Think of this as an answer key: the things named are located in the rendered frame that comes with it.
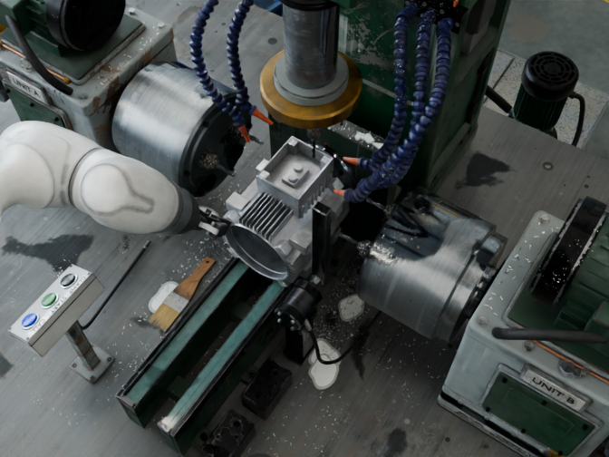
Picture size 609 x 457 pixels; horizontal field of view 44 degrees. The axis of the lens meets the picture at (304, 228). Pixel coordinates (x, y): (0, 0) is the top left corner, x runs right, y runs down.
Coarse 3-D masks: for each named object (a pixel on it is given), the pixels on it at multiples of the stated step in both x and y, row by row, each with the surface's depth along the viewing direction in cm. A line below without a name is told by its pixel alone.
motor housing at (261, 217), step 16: (256, 192) 153; (256, 208) 147; (272, 208) 147; (288, 208) 146; (240, 224) 146; (256, 224) 144; (272, 224) 146; (288, 224) 147; (304, 224) 149; (336, 224) 156; (224, 240) 157; (240, 240) 158; (256, 240) 160; (272, 240) 145; (288, 240) 146; (240, 256) 158; (256, 256) 159; (272, 256) 160; (288, 256) 147; (304, 256) 149; (272, 272) 157; (288, 272) 149
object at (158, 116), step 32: (160, 64) 162; (128, 96) 158; (160, 96) 154; (192, 96) 154; (224, 96) 155; (128, 128) 157; (160, 128) 153; (192, 128) 151; (224, 128) 160; (160, 160) 155; (192, 160) 155; (224, 160) 167; (192, 192) 163
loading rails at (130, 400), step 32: (224, 288) 158; (288, 288) 157; (192, 320) 154; (224, 320) 163; (256, 320) 154; (160, 352) 151; (192, 352) 156; (224, 352) 150; (256, 352) 159; (128, 384) 146; (160, 384) 150; (192, 384) 147; (224, 384) 151; (128, 416) 154; (192, 416) 144
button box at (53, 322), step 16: (64, 272) 145; (80, 272) 143; (48, 288) 143; (64, 288) 141; (80, 288) 140; (96, 288) 143; (64, 304) 139; (80, 304) 141; (48, 320) 137; (64, 320) 139; (16, 336) 137; (32, 336) 135; (48, 336) 137
